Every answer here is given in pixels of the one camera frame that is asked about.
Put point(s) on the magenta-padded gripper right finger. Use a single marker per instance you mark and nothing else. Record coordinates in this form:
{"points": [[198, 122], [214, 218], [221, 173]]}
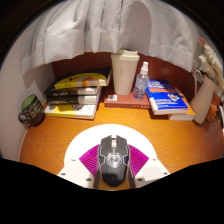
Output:
{"points": [[151, 171]]}

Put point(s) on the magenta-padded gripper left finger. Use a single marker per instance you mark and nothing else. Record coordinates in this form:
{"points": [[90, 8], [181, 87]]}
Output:
{"points": [[76, 171]]}

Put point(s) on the black grey computer mouse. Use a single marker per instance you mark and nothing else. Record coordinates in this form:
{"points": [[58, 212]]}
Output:
{"points": [[113, 163]]}

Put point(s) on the white mouse pad black rest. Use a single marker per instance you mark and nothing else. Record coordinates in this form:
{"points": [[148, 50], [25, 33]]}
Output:
{"points": [[86, 138]]}

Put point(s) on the yellow and white book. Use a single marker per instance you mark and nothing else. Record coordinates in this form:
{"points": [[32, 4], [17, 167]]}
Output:
{"points": [[70, 111]]}

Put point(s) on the blue book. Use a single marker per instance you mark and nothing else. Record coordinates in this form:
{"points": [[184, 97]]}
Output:
{"points": [[165, 98]]}

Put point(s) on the green and black mug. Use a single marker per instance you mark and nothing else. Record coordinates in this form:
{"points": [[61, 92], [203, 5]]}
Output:
{"points": [[32, 110]]}

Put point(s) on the red-brown book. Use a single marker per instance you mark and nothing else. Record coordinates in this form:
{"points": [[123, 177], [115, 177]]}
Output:
{"points": [[123, 101]]}

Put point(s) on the white ceramic vase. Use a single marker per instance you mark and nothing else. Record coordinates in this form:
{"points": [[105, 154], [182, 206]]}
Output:
{"points": [[203, 103]]}

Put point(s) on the clear spray bottle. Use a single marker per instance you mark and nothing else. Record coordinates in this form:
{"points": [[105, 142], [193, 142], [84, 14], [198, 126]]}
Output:
{"points": [[140, 85]]}

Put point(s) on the yellow and black book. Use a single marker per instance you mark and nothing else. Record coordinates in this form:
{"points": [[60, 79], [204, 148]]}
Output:
{"points": [[83, 79]]}

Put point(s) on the cream travel tumbler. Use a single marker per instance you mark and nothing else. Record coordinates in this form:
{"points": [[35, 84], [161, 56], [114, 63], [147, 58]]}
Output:
{"points": [[124, 73]]}

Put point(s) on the white curtain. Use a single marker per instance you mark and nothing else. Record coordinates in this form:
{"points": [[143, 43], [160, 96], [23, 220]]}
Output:
{"points": [[100, 26]]}

